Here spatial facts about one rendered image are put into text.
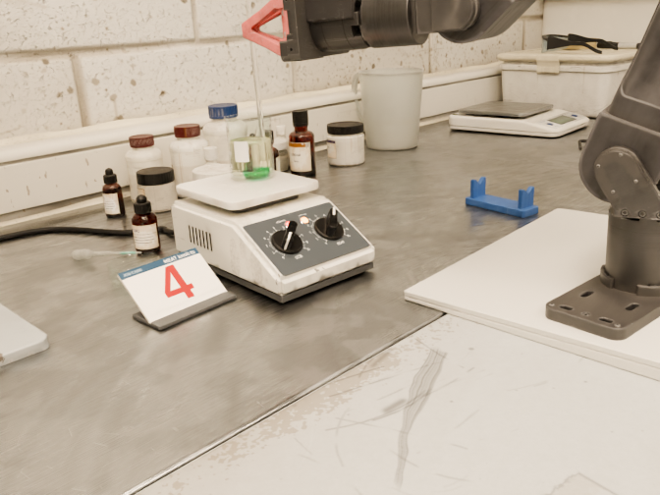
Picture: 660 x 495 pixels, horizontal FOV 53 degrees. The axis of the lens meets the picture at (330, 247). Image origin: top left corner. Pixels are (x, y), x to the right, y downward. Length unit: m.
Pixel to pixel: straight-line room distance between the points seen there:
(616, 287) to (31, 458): 0.47
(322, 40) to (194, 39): 0.57
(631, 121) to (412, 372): 0.26
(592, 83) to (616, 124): 1.12
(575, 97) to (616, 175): 1.15
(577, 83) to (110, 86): 1.07
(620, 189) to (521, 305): 0.13
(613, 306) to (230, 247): 0.36
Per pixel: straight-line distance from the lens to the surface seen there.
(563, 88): 1.73
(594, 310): 0.58
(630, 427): 0.49
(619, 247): 0.61
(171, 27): 1.19
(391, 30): 0.64
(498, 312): 0.59
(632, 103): 0.58
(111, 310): 0.68
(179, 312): 0.64
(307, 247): 0.67
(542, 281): 0.66
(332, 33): 0.67
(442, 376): 0.52
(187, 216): 0.74
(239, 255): 0.67
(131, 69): 1.15
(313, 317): 0.61
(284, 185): 0.73
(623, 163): 0.57
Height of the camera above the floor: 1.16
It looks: 19 degrees down
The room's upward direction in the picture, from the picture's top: 3 degrees counter-clockwise
